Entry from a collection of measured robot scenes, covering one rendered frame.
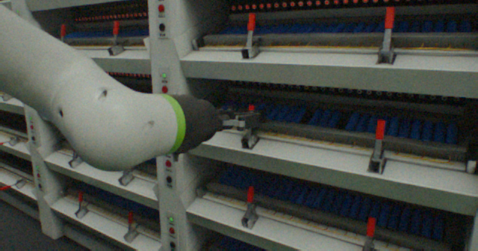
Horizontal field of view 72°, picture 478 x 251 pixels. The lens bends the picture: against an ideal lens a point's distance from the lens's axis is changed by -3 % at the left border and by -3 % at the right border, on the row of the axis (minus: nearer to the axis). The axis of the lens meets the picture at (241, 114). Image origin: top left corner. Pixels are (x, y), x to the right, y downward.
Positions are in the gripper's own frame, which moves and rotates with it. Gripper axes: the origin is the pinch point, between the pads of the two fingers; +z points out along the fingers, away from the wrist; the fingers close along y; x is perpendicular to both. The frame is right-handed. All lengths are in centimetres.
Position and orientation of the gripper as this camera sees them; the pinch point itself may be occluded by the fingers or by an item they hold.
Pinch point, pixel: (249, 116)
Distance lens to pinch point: 72.9
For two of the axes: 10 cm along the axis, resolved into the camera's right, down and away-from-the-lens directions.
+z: 5.3, -0.5, 8.5
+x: 0.7, -9.9, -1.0
